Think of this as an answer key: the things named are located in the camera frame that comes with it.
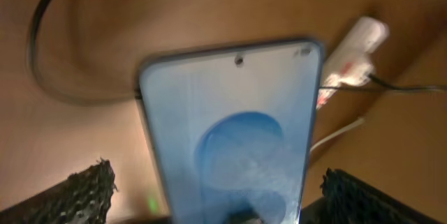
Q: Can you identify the white power strip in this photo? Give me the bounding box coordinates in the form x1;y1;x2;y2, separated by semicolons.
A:
316;17;389;109

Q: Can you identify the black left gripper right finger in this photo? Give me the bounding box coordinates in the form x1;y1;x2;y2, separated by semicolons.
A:
300;169;439;224

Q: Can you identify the black USB charging cable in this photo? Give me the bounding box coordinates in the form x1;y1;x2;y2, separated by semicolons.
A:
26;0;447;106

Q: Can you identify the blue screen Galaxy smartphone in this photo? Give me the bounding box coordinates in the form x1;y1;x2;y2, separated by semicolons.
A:
138;38;325;224

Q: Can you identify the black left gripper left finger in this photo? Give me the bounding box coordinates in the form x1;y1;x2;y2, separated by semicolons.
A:
1;159;117;224

